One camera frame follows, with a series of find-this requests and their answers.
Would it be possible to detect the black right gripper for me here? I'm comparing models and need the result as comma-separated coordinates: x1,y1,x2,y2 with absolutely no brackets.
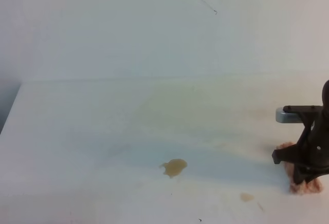
283,105,328,175

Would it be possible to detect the pink fluffy rag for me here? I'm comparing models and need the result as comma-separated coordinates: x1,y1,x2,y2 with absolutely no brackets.
272,142,327,195

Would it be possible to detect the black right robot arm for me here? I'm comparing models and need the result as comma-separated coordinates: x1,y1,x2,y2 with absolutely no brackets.
272,82,328,185

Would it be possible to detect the small coffee stain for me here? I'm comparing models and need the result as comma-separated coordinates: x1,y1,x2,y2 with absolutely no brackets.
240,193,254,202

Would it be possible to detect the large coffee stain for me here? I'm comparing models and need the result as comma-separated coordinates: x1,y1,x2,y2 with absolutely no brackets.
159,159,188,178

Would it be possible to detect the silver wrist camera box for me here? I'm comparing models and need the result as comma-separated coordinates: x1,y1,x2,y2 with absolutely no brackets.
276,107,302,124

